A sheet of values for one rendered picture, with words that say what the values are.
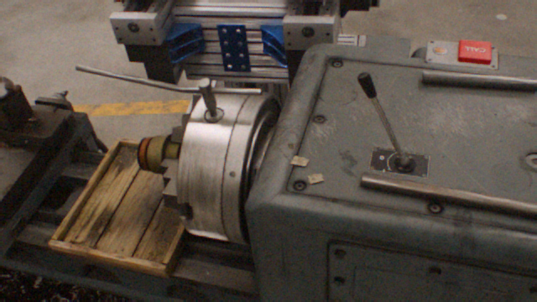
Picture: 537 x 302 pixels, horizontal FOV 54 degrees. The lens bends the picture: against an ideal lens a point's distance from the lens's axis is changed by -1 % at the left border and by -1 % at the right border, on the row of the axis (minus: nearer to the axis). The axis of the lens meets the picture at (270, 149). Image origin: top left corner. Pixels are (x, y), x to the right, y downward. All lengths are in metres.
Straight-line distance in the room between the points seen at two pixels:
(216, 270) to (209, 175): 0.32
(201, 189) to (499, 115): 0.54
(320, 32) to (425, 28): 2.07
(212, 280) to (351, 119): 0.50
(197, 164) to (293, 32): 0.60
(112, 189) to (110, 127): 1.58
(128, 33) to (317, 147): 0.86
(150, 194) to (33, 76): 2.28
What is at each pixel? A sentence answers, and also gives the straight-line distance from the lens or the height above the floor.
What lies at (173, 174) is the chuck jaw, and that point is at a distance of 1.09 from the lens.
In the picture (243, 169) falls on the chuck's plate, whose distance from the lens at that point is 0.96.
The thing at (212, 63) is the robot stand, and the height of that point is 0.87.
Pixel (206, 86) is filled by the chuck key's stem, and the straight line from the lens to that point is 0.94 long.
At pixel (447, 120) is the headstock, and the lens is 0.96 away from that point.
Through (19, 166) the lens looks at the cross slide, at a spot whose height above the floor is 0.97.
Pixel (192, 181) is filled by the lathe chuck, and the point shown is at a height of 1.17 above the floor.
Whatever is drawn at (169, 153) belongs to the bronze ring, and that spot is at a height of 1.11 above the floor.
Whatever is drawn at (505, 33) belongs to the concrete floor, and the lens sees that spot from 3.53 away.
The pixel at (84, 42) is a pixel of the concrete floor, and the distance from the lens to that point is 3.71.
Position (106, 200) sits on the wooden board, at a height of 0.89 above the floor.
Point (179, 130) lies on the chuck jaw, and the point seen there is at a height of 1.14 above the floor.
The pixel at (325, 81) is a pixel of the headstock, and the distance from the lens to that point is 1.02.
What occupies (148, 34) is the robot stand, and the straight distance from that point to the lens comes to 1.58.
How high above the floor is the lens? 1.90
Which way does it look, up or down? 46 degrees down
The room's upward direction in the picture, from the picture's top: 6 degrees counter-clockwise
